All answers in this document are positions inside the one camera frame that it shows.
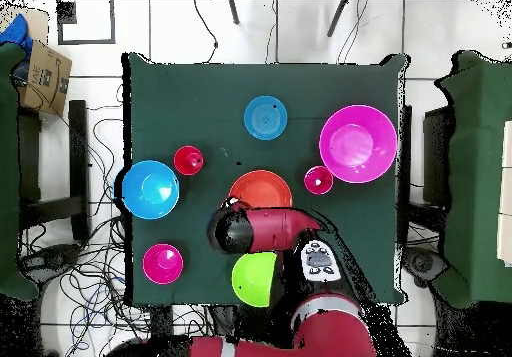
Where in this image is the white box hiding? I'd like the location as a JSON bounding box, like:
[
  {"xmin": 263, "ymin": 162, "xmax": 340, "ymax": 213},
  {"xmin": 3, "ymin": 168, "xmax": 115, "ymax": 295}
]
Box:
[{"xmin": 496, "ymin": 120, "xmax": 512, "ymax": 268}]

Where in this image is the green bowl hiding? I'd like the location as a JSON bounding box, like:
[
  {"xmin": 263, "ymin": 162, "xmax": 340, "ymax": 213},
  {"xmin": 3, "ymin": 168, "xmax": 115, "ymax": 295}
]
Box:
[{"xmin": 230, "ymin": 251, "xmax": 279, "ymax": 309}]

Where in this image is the dark green tablecloth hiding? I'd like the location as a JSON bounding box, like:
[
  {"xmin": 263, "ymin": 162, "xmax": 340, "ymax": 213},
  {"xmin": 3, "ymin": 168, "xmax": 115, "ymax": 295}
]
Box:
[{"xmin": 121, "ymin": 51, "xmax": 409, "ymax": 307}]

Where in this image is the black floor cable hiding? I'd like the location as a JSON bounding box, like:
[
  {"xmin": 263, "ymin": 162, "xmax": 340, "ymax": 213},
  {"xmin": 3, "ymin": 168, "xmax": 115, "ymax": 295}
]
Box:
[{"xmin": 193, "ymin": 0, "xmax": 220, "ymax": 64}]

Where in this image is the large pink bowl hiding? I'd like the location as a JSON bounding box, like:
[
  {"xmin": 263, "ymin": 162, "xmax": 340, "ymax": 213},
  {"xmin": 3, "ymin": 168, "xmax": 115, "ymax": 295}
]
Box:
[{"xmin": 318, "ymin": 104, "xmax": 399, "ymax": 185}]

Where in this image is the orange bowl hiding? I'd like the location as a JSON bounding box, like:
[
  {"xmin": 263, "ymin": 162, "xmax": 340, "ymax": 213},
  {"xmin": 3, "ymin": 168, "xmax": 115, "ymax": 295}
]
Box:
[{"xmin": 228, "ymin": 169, "xmax": 294, "ymax": 210}]

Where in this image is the medium blue bowl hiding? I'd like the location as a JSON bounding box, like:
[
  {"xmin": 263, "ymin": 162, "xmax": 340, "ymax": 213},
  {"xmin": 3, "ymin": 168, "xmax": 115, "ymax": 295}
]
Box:
[{"xmin": 243, "ymin": 95, "xmax": 289, "ymax": 141}]

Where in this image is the red cup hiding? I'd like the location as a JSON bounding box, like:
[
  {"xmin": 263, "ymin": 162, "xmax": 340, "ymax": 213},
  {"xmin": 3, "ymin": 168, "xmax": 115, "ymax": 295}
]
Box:
[
  {"xmin": 172, "ymin": 145, "xmax": 205, "ymax": 177},
  {"xmin": 303, "ymin": 165, "xmax": 335, "ymax": 196}
]

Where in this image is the tangle of floor cables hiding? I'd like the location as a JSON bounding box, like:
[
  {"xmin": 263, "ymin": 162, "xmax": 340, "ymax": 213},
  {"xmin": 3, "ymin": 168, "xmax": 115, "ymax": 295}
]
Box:
[{"xmin": 23, "ymin": 84, "xmax": 225, "ymax": 357}]

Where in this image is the large blue bowl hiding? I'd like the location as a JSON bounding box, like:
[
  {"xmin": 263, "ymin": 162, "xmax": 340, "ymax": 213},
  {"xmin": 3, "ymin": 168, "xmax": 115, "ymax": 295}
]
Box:
[{"xmin": 121, "ymin": 159, "xmax": 181, "ymax": 221}]

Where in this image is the printed cardboard box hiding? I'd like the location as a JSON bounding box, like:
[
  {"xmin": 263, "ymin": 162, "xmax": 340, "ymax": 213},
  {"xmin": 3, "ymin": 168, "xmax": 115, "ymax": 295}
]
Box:
[{"xmin": 17, "ymin": 38, "xmax": 74, "ymax": 117}]

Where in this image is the black metal stand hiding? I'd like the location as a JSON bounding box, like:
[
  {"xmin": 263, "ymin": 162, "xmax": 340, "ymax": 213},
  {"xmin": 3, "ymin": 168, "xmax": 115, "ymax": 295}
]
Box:
[
  {"xmin": 17, "ymin": 99, "xmax": 91, "ymax": 242},
  {"xmin": 399, "ymin": 104, "xmax": 453, "ymax": 214}
]

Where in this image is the blue bag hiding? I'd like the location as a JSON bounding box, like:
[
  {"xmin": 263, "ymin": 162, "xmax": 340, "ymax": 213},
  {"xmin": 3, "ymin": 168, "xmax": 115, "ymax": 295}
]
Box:
[{"xmin": 0, "ymin": 13, "xmax": 34, "ymax": 60}]

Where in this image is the plain cardboard box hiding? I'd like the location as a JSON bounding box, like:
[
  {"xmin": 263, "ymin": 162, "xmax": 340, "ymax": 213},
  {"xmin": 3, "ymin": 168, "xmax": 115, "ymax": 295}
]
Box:
[{"xmin": 0, "ymin": 5, "xmax": 51, "ymax": 47}]

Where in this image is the small red bowl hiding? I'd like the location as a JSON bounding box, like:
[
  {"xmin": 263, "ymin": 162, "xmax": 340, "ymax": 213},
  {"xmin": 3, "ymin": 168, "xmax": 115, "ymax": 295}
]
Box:
[{"xmin": 142, "ymin": 243, "xmax": 185, "ymax": 286}]

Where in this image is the green cloth covered table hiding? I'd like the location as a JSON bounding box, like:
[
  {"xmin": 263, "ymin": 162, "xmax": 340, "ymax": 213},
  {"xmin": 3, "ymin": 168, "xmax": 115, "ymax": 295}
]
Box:
[
  {"xmin": 435, "ymin": 50, "xmax": 512, "ymax": 309},
  {"xmin": 0, "ymin": 41, "xmax": 41, "ymax": 302}
]

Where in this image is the black pedestal foot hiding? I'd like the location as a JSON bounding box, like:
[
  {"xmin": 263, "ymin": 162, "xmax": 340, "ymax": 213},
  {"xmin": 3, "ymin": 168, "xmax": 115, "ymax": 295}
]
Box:
[
  {"xmin": 19, "ymin": 243, "xmax": 83, "ymax": 282},
  {"xmin": 401, "ymin": 244, "xmax": 449, "ymax": 288}
]

